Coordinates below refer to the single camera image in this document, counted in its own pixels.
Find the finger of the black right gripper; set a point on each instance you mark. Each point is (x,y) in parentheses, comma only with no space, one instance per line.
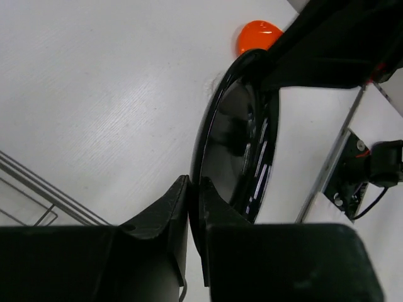
(337,44)

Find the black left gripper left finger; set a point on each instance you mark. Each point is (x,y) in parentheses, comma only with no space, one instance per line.
(143,259)

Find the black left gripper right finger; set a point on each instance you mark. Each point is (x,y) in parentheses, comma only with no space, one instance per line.
(280,262)

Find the orange round plate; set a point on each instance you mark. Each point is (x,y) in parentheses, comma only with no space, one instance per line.
(256,34)

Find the black round plate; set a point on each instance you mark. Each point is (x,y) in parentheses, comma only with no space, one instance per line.
(236,142)

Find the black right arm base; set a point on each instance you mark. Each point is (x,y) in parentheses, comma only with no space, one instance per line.
(358,166)

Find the aluminium table edge rail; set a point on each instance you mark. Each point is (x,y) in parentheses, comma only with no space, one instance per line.
(332,158)

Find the grey wire dish rack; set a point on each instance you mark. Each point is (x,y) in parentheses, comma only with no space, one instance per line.
(50,193)

